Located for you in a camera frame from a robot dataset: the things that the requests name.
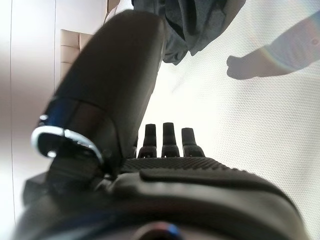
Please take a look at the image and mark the dark grey garment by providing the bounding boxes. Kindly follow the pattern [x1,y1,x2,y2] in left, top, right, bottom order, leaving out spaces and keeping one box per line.
[131,0,241,66]

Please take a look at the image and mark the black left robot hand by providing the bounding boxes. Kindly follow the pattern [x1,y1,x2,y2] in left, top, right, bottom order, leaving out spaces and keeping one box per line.
[11,9,310,240]

